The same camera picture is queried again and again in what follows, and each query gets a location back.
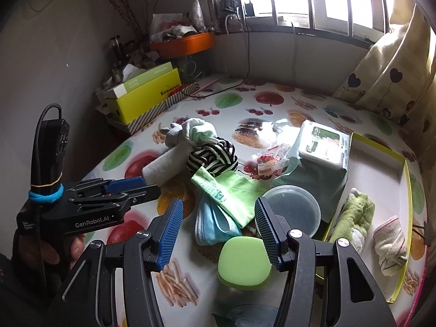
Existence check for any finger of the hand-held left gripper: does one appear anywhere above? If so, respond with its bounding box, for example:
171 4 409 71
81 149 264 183
70 184 161 212
66 176 145 195

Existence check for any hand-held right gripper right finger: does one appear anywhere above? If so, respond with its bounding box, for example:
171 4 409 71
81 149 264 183
255 197 397 327

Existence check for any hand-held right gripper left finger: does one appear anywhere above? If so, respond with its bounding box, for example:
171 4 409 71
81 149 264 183
51 198 184 327

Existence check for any blue face mask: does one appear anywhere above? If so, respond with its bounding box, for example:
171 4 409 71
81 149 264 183
194 196 244 246

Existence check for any clear red snack packet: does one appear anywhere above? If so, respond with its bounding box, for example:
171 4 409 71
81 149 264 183
250 141 297 181

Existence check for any black white striped sock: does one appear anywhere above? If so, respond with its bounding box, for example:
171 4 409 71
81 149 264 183
187 146 220 178
209 138 238 172

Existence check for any yellow-green cardboard box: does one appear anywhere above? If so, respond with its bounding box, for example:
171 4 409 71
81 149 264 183
315 132 414 303

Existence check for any person's left forearm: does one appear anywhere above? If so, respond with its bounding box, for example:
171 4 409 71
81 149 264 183
0 242 67 327

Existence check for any person's left hand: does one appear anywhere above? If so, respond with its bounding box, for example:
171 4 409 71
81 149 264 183
14 230 85 273

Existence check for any white rolled towel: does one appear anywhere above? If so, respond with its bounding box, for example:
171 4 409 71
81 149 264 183
142 141 196 191

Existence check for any clear round plastic container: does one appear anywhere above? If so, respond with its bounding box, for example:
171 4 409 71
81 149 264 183
262 184 321 239

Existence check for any green rounded plastic case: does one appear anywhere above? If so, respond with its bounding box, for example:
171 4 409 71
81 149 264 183
217 237 273 288

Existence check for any blue elastic band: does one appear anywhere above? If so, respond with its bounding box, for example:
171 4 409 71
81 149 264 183
28 184 64 205

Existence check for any green cloth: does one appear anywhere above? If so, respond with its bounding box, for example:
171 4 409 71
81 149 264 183
191 167 270 229

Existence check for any grey and white sock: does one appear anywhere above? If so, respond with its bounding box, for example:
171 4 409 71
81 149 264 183
160 121 191 149

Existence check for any striped cardboard tray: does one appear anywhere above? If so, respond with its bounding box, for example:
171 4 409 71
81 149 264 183
95 80 201 135

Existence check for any yellow cardboard box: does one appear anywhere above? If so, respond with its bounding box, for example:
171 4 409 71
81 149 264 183
104 62 183 125

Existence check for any white and mint sock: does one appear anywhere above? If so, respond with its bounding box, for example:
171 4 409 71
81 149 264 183
182 117 219 150

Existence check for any green white rolled sock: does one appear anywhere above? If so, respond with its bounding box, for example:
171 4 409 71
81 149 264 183
328 188 375 253

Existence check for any wet wipes pack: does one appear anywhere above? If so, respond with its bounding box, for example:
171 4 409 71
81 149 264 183
272 120 352 223

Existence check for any white red-striped cloth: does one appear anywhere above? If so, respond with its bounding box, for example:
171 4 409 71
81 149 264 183
373 215 409 276

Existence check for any fruit print tablecloth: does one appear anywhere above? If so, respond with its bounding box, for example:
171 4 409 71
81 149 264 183
78 73 430 327

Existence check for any clear glass jar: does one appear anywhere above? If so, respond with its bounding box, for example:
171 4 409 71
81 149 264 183
172 56 201 79

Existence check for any grey metal clutter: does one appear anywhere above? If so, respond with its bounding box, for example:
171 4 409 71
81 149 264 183
99 36 161 86

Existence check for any orange basket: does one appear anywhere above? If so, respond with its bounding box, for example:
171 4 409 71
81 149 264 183
150 31 216 58

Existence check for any white plastic bag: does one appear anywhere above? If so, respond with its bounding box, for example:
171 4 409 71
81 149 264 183
152 13 186 38

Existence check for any dried twig branch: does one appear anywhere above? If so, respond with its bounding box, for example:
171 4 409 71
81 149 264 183
102 0 144 35

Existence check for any silver foil cone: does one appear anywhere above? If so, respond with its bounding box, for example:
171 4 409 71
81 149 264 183
191 0 205 29

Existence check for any heart print curtain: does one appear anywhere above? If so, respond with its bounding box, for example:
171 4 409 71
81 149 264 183
332 5 436 164

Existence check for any dark power adapter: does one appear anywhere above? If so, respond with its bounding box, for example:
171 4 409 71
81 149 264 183
220 0 239 16

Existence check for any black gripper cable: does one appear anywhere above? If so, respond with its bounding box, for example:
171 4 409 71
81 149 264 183
31 104 63 292

